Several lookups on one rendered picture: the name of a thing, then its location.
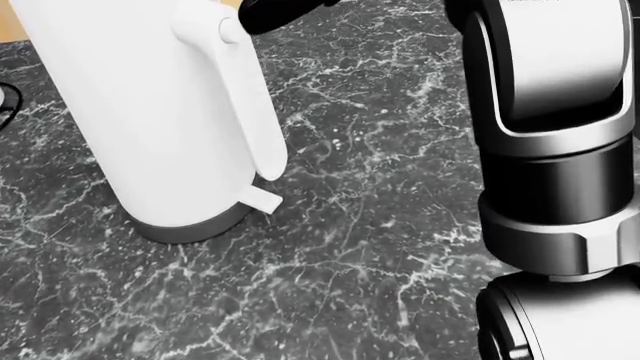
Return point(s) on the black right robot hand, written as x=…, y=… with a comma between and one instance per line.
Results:
x=265, y=17

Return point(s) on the white electric kettle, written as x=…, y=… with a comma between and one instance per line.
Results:
x=150, y=112

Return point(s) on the grey kettle base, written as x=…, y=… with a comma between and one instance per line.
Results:
x=200, y=228

